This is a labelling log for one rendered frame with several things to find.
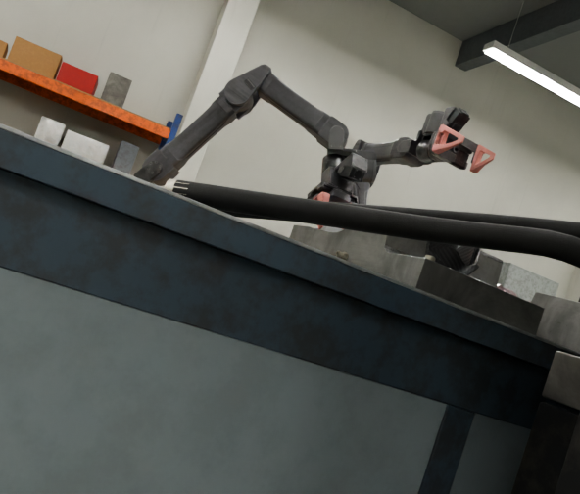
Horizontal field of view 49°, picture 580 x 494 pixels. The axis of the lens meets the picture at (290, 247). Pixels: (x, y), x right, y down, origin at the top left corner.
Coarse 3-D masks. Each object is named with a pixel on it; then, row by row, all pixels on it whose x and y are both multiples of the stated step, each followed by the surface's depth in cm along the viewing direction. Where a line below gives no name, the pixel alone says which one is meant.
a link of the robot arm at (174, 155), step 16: (224, 96) 151; (208, 112) 151; (224, 112) 151; (240, 112) 156; (192, 128) 151; (208, 128) 151; (176, 144) 151; (192, 144) 151; (160, 160) 150; (176, 160) 150; (160, 176) 150
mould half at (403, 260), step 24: (312, 240) 131; (336, 240) 122; (360, 240) 114; (384, 240) 107; (408, 240) 109; (360, 264) 111; (384, 264) 105; (408, 264) 99; (432, 264) 96; (480, 264) 116; (432, 288) 97; (456, 288) 98; (480, 288) 100; (480, 312) 101; (504, 312) 103; (528, 312) 105
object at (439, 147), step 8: (440, 128) 148; (448, 128) 147; (440, 136) 149; (456, 136) 145; (464, 136) 143; (432, 144) 149; (440, 144) 148; (448, 144) 146; (456, 144) 144; (432, 152) 149; (440, 152) 148; (448, 152) 151; (448, 160) 151
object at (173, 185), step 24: (192, 192) 79; (216, 192) 78; (240, 192) 78; (264, 192) 79; (264, 216) 78; (288, 216) 77; (312, 216) 77; (336, 216) 76; (360, 216) 76; (384, 216) 76
